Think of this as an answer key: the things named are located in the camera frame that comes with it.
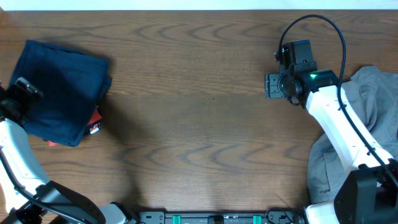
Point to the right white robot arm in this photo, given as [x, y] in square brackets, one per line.
[369, 192]

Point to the navy blue shorts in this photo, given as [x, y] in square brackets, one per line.
[69, 97]
[41, 62]

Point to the folded navy blue shorts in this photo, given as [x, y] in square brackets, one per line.
[69, 97]

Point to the grey shorts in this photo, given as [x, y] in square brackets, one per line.
[373, 96]

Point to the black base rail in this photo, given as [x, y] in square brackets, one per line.
[273, 215]

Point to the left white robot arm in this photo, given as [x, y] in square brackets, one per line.
[28, 191]

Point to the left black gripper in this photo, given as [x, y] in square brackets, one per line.
[19, 92]

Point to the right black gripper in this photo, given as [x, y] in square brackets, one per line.
[272, 86]

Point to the red clothing tag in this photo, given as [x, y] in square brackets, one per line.
[93, 126]

